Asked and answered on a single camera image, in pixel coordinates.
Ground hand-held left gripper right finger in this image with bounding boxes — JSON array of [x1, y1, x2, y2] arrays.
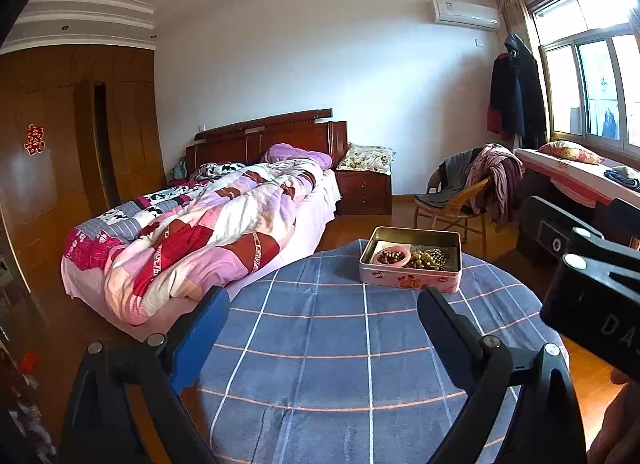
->
[[416, 286, 588, 464]]

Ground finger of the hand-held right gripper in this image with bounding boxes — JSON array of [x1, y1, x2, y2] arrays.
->
[[520, 195, 608, 270]]

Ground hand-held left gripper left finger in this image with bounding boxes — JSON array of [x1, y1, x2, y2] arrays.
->
[[59, 286, 231, 464]]

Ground pink metal tin box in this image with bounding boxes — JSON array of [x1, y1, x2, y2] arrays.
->
[[358, 226, 463, 294]]

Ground person's right hand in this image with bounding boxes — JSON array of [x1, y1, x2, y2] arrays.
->
[[587, 366, 640, 464]]

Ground dark desk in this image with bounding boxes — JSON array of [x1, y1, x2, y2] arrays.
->
[[515, 179, 640, 260]]

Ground folded dark clothes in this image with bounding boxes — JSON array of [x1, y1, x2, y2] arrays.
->
[[603, 165, 640, 191]]

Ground yellow floral pillow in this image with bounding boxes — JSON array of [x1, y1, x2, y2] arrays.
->
[[537, 140, 606, 166]]

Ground purple garment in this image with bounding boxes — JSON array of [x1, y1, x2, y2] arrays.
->
[[466, 143, 525, 230]]

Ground pink bangle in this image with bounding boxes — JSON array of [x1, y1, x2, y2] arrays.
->
[[372, 246, 412, 267]]

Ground pink patchwork quilt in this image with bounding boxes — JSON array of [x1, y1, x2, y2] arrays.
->
[[62, 160, 326, 326]]

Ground wicker chair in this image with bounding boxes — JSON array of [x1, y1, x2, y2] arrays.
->
[[414, 151, 496, 245]]

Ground blue checked tablecloth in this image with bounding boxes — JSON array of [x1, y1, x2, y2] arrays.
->
[[192, 239, 571, 464]]

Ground grey garment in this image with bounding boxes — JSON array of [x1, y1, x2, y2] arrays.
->
[[415, 149, 483, 207]]

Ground hanging dark coats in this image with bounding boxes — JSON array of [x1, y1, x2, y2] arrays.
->
[[487, 33, 548, 150]]

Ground window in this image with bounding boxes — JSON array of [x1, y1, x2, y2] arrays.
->
[[530, 0, 640, 157]]

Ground dark wooden nightstand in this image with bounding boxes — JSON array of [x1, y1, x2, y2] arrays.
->
[[334, 169, 393, 216]]

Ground white floral pillow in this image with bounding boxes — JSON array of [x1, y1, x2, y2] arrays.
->
[[336, 142, 396, 176]]

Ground purple pillow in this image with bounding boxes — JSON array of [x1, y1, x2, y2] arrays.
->
[[264, 143, 333, 170]]

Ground wooden wardrobe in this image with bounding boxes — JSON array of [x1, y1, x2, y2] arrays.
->
[[0, 44, 166, 305]]

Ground dark wooden bed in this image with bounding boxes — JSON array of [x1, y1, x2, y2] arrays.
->
[[61, 108, 349, 327]]

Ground white air conditioner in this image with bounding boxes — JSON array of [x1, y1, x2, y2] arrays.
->
[[431, 0, 501, 32]]

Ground red paper wardrobe decoration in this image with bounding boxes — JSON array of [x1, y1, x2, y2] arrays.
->
[[25, 124, 48, 157]]

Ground gold bead necklace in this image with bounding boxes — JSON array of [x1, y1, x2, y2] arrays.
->
[[402, 249, 451, 272]]

